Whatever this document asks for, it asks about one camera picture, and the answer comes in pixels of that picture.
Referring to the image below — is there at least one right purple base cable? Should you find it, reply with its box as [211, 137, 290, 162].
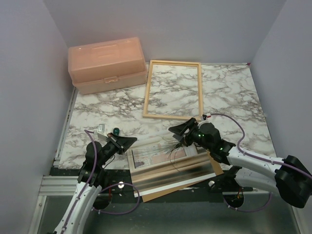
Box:
[222, 192, 273, 213]

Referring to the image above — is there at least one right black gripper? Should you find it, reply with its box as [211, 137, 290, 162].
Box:
[169, 117, 213, 152]

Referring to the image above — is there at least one light wooden picture frame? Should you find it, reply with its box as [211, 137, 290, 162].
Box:
[142, 59, 204, 120]

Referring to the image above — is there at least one brown backing board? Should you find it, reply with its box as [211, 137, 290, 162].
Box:
[136, 152, 223, 202]

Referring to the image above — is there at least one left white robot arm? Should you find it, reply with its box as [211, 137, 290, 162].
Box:
[53, 130, 140, 234]

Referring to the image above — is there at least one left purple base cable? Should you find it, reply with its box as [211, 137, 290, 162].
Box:
[94, 182, 141, 215]

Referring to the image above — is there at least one green handled screwdriver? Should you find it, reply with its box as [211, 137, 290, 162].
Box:
[113, 127, 120, 136]

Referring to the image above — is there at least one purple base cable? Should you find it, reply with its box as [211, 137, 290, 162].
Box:
[94, 182, 141, 215]
[222, 192, 273, 213]

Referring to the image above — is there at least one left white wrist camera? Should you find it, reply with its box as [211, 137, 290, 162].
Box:
[94, 124, 108, 141]

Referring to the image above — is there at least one pink translucent plastic box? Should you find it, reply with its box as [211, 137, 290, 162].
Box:
[68, 37, 148, 95]

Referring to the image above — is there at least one plant photo with backing board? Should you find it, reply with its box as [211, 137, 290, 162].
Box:
[127, 132, 215, 197]

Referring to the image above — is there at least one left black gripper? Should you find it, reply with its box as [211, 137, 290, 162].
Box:
[99, 133, 137, 166]

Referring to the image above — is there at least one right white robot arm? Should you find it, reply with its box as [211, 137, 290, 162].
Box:
[169, 118, 312, 209]

